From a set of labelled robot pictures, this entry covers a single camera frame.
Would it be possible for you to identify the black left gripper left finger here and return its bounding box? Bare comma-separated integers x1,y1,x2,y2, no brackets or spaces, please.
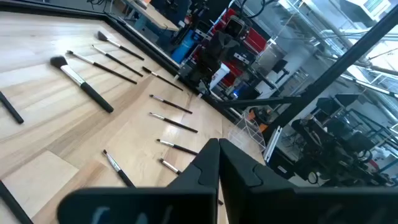
57,138,220,224

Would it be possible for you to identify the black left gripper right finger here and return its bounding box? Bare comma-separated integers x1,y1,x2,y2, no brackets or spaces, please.
219,138,398,224

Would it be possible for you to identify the angled dark head makeup brush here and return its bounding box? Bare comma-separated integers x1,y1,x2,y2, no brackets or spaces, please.
97,30,146,61

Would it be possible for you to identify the large black powder brush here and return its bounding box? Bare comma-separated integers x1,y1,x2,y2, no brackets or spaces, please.
49,55,114,113

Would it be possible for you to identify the white waste bin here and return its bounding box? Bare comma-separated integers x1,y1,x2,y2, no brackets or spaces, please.
208,62,231,91

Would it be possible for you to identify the blue cylinder container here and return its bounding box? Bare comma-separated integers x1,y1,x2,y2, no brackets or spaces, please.
170,29,196,65

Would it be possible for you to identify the black control box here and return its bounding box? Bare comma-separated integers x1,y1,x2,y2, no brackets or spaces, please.
266,148,301,181

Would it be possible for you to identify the silver aluminium bar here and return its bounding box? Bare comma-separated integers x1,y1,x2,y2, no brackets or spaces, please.
262,125,283,164

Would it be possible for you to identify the wooden office desk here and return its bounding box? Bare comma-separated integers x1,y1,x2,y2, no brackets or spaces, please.
123,0,180,32

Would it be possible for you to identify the clear acrylic organizer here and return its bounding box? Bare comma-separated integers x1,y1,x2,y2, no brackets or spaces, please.
228,111,267,153

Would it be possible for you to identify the black equipment stand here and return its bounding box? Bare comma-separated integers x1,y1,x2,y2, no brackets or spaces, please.
290,93,398,187

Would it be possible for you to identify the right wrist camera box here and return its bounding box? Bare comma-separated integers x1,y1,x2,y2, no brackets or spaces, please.
223,14,247,40

